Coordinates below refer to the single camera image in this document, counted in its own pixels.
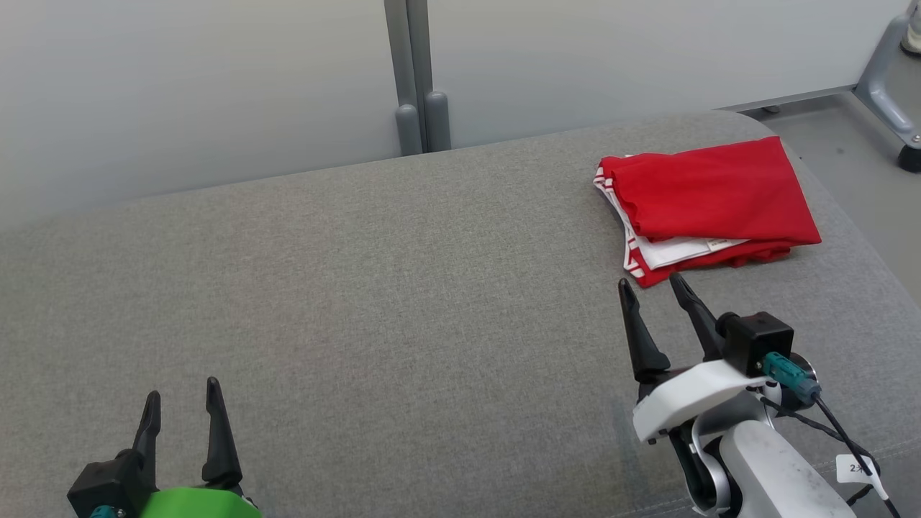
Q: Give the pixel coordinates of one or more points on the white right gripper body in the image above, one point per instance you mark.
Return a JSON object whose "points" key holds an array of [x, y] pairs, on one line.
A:
{"points": [[683, 399]]}

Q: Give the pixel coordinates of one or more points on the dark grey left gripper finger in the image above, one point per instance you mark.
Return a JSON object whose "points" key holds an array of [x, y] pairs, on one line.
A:
{"points": [[219, 453], [149, 432]]}

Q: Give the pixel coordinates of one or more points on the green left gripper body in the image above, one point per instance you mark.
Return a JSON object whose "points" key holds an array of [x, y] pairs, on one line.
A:
{"points": [[194, 503]]}

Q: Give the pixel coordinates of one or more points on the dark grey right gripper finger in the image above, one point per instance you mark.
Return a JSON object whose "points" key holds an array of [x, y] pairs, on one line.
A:
{"points": [[701, 324], [644, 352]]}

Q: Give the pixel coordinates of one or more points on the red shorts with white stripe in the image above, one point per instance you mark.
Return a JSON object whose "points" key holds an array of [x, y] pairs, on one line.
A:
{"points": [[755, 255]]}

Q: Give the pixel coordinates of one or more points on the red basketball jersey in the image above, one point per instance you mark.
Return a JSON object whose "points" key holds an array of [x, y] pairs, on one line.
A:
{"points": [[712, 187]]}

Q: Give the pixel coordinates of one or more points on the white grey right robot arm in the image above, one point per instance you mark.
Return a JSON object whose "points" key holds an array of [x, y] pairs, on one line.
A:
{"points": [[777, 467]]}

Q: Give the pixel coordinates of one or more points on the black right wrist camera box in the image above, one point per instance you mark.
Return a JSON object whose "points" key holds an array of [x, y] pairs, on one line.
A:
{"points": [[759, 342]]}

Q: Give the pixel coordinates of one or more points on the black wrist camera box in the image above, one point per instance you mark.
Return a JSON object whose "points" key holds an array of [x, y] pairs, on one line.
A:
{"points": [[759, 342], [108, 485]]}

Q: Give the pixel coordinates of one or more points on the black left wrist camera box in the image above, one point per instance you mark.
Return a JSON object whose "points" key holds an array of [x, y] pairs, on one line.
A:
{"points": [[108, 485]]}

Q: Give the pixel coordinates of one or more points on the grey partition base rail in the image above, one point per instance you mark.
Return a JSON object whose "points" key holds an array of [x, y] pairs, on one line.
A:
{"points": [[791, 99]]}

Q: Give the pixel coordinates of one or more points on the grey metal frame leg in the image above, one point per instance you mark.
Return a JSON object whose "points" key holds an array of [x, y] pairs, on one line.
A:
{"points": [[881, 86]]}

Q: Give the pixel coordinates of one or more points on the grey partition post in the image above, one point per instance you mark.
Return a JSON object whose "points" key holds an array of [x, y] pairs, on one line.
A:
{"points": [[403, 86], [432, 93]]}

